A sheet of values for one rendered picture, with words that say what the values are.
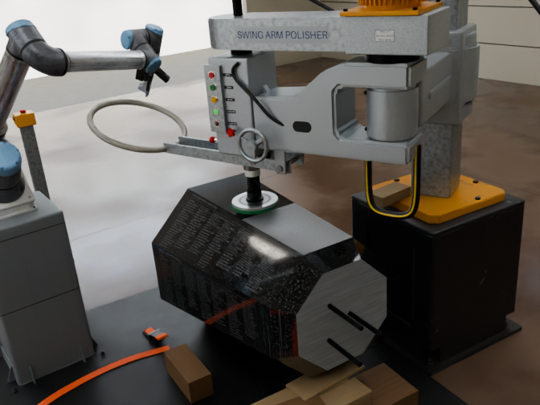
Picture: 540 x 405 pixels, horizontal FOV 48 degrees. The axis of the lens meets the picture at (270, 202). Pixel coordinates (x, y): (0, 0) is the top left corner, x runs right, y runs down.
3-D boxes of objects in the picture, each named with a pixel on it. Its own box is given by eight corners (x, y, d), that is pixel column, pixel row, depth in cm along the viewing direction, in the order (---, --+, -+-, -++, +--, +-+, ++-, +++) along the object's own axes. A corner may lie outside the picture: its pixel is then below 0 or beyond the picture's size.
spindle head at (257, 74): (313, 153, 266) (308, 49, 249) (289, 169, 249) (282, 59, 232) (245, 145, 284) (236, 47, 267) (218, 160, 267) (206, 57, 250)
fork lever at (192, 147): (308, 161, 268) (307, 150, 266) (286, 176, 253) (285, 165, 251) (185, 143, 302) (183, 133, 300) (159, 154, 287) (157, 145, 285)
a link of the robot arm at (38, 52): (42, 63, 233) (168, 59, 286) (26, 39, 236) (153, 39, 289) (32, 83, 240) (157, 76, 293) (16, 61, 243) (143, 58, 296)
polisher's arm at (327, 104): (425, 175, 242) (428, 50, 223) (405, 195, 224) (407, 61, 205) (267, 156, 279) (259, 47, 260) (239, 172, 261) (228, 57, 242)
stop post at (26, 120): (68, 251, 448) (35, 106, 406) (75, 260, 431) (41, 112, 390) (40, 259, 439) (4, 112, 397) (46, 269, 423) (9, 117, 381)
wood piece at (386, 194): (395, 190, 304) (395, 181, 302) (411, 195, 296) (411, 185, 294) (367, 202, 292) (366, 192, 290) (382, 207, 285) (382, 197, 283)
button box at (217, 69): (229, 131, 259) (222, 64, 248) (226, 132, 257) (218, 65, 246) (214, 129, 263) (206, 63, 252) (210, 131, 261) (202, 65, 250)
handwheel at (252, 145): (280, 158, 254) (277, 123, 249) (267, 165, 247) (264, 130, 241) (250, 154, 262) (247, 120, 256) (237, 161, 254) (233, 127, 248)
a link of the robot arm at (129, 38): (135, 42, 282) (156, 40, 291) (121, 25, 284) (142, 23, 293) (128, 57, 288) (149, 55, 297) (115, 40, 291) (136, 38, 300)
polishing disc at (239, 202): (276, 190, 290) (276, 188, 289) (280, 208, 270) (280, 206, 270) (231, 195, 289) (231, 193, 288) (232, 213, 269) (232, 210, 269)
